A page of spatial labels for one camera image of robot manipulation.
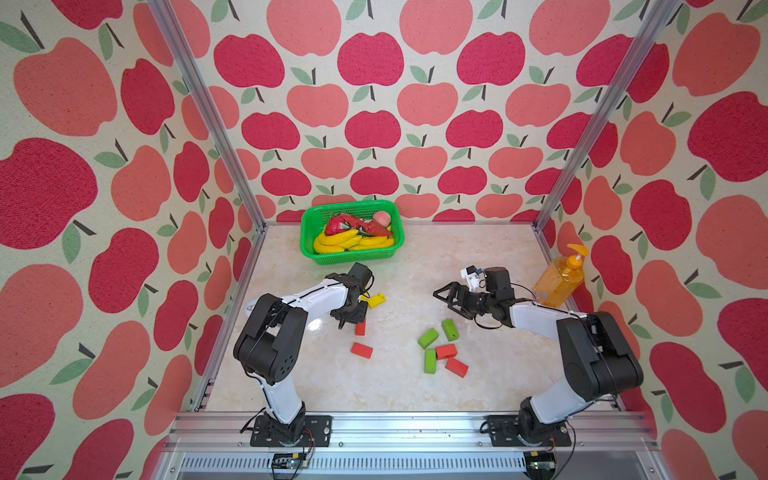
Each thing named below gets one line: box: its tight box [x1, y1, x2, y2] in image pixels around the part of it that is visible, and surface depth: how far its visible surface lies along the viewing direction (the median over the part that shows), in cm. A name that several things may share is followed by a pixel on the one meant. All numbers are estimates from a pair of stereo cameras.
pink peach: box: [372, 211, 391, 227], surface depth 117 cm
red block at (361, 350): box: [350, 342, 373, 359], surface depth 90 cm
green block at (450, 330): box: [442, 319, 459, 342], surface depth 93 cm
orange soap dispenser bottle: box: [532, 244, 589, 308], surface depth 88 cm
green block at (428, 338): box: [417, 328, 439, 349], surface depth 90 cm
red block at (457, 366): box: [445, 356, 469, 378], surface depth 85 cm
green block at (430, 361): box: [424, 349, 437, 375], surface depth 86 cm
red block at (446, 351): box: [435, 344, 458, 360], surface depth 88 cm
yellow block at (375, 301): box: [361, 293, 387, 309], surface depth 100 cm
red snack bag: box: [325, 213, 393, 237], surface depth 110 cm
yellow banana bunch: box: [313, 229, 395, 254], surface depth 108 cm
